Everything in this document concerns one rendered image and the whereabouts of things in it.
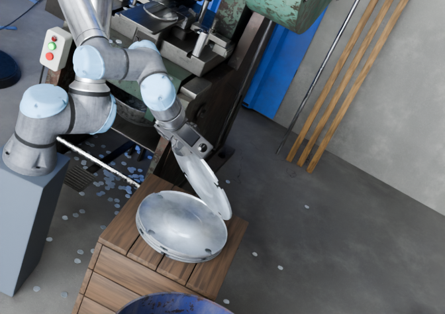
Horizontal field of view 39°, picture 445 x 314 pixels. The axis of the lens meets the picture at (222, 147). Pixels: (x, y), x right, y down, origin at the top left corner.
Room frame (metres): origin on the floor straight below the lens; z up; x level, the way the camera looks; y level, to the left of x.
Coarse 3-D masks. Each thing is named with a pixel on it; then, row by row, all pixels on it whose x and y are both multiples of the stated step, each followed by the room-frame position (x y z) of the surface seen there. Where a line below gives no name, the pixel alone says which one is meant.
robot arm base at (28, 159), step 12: (12, 144) 1.40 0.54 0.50; (24, 144) 1.38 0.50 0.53; (36, 144) 1.39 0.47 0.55; (48, 144) 1.41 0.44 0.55; (12, 156) 1.37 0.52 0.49; (24, 156) 1.37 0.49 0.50; (36, 156) 1.39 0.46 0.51; (48, 156) 1.41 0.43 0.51; (12, 168) 1.36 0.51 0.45; (24, 168) 1.36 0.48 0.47; (36, 168) 1.38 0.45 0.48; (48, 168) 1.41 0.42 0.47
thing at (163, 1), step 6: (156, 0) 2.16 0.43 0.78; (162, 0) 2.18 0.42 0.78; (168, 0) 2.21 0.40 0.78; (168, 6) 2.15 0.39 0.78; (174, 6) 2.20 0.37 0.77; (180, 6) 2.20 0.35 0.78; (180, 12) 2.15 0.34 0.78; (186, 12) 2.17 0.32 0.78; (186, 18) 2.13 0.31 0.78; (192, 18) 2.17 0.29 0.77; (180, 24) 2.13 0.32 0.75; (186, 24) 2.13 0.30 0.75
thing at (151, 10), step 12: (132, 12) 1.96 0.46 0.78; (144, 12) 2.00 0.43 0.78; (156, 12) 2.04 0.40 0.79; (168, 12) 2.08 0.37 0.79; (132, 24) 1.89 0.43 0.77; (144, 24) 1.91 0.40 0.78; (156, 24) 1.95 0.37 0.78; (168, 24) 2.00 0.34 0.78; (144, 36) 2.01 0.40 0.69; (156, 36) 2.00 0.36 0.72
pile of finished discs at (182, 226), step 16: (160, 192) 1.65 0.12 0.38; (176, 192) 1.68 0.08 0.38; (144, 208) 1.54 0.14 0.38; (160, 208) 1.58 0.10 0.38; (176, 208) 1.61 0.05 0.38; (192, 208) 1.64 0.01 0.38; (208, 208) 1.68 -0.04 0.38; (144, 224) 1.47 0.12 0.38; (160, 224) 1.50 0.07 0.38; (176, 224) 1.53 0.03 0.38; (192, 224) 1.56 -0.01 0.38; (208, 224) 1.60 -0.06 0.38; (224, 224) 1.63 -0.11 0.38; (160, 240) 1.43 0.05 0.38; (176, 240) 1.46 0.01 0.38; (192, 240) 1.49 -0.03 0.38; (208, 240) 1.53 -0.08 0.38; (224, 240) 1.56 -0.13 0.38; (176, 256) 1.41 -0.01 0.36; (192, 256) 1.43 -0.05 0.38; (208, 256) 1.47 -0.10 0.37
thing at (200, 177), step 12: (180, 156) 1.59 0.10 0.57; (192, 156) 1.50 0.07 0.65; (192, 168) 1.57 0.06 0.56; (204, 168) 1.46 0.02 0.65; (192, 180) 1.61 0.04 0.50; (204, 180) 1.53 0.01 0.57; (216, 180) 1.44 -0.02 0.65; (204, 192) 1.57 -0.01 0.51; (216, 192) 1.47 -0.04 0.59; (216, 204) 1.52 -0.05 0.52; (228, 204) 1.44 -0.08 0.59; (228, 216) 1.47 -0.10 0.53
